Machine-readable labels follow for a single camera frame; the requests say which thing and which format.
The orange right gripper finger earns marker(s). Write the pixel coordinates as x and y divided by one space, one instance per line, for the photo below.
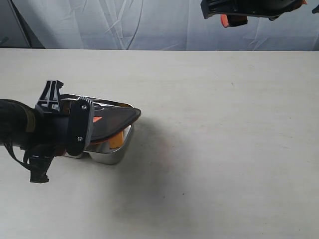
233 20

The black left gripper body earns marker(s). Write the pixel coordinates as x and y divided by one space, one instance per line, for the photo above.
43 133

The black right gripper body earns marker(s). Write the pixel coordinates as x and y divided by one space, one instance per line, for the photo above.
255 8

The dark transparent lunch box lid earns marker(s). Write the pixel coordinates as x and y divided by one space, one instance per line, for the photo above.
62 123

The steel lunch box tray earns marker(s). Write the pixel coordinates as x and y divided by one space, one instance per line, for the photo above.
113 125

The yellow cheese slice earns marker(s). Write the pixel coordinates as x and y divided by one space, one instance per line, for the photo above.
116 141

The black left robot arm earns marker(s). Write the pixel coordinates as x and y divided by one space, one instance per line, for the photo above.
9 114

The white backdrop curtain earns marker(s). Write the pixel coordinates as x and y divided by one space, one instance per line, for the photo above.
162 25

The dark vertical frame post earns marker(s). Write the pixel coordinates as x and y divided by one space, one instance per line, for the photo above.
14 30

